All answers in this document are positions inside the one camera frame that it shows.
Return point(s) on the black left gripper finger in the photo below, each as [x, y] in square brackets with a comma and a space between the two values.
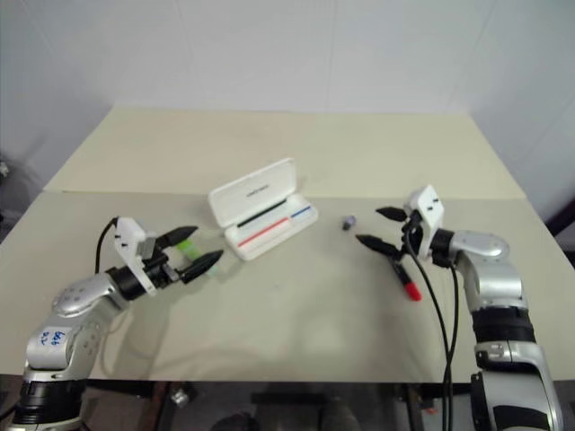
[179, 234]
[202, 266]

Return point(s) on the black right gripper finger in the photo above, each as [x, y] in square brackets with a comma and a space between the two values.
[377, 244]
[391, 212]

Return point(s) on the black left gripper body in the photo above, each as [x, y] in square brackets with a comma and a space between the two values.
[155, 267]

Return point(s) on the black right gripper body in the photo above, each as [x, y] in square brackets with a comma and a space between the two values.
[415, 235]

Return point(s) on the green highlighter with clear cap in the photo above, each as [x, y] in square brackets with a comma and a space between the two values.
[188, 248]

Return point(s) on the black marker with red cap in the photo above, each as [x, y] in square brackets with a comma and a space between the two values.
[411, 289]

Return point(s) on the white hard pencil case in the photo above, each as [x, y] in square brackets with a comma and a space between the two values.
[251, 193]

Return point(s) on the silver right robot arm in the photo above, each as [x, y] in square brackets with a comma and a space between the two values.
[494, 278]

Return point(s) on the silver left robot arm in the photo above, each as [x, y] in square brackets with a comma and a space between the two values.
[76, 296]

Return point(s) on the small silver metal fitting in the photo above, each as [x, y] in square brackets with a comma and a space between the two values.
[180, 387]

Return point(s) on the white label blue handwriting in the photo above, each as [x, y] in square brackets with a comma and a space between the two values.
[50, 340]

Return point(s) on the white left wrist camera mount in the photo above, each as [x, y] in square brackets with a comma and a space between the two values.
[130, 242]

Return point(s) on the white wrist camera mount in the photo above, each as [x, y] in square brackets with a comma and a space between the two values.
[427, 202]
[130, 242]

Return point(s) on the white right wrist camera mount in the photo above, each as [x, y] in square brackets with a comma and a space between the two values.
[427, 202]

